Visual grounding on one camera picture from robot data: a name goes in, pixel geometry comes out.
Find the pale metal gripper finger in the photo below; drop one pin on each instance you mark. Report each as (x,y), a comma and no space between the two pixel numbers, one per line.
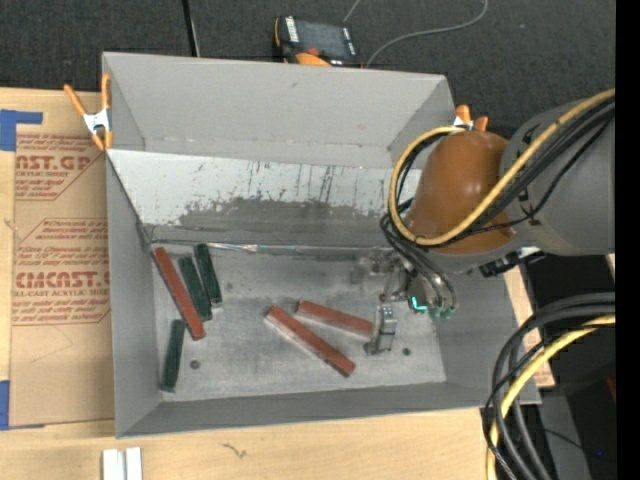
(383,330)
(389,284)

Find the red-brown flat block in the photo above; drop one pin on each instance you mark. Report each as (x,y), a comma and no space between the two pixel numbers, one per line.
(178,293)
(336,317)
(310,340)

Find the dark green flat block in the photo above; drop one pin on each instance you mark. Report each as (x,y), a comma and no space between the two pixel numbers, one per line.
(174,354)
(195,288)
(208,273)

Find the grey metal bin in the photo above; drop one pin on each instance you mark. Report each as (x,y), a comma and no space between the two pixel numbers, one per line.
(280,108)

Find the brown cardboard board, red print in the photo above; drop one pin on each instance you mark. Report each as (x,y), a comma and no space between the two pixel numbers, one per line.
(55,358)

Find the black cylinder on white bracket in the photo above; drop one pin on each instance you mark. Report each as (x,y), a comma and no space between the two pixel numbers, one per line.
(495,267)

